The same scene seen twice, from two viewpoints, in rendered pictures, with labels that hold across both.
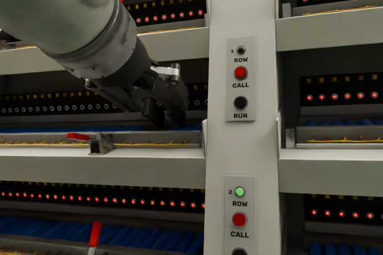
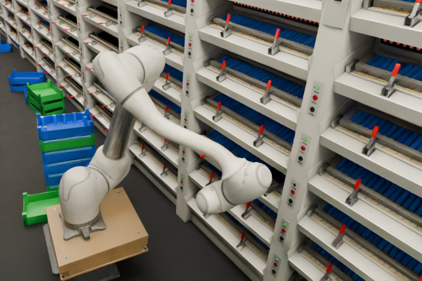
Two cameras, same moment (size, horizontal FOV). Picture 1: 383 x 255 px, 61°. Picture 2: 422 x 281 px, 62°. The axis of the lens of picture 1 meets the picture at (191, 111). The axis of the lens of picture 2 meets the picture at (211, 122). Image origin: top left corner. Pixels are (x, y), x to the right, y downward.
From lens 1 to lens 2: 122 cm
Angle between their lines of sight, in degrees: 49
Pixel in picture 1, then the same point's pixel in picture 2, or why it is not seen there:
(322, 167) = (308, 232)
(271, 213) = (292, 234)
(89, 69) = not seen: hidden behind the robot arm
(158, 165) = (265, 201)
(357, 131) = (332, 222)
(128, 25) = not seen: hidden behind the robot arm
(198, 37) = (283, 169)
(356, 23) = (331, 200)
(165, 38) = (273, 162)
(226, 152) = (284, 211)
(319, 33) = (321, 194)
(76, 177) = not seen: hidden behind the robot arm
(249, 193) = (287, 226)
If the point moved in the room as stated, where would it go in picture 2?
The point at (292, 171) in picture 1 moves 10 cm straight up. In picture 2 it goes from (301, 227) to (306, 207)
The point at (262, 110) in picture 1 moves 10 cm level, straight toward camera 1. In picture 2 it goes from (296, 207) to (281, 219)
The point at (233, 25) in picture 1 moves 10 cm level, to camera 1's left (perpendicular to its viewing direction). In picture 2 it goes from (294, 174) to (270, 164)
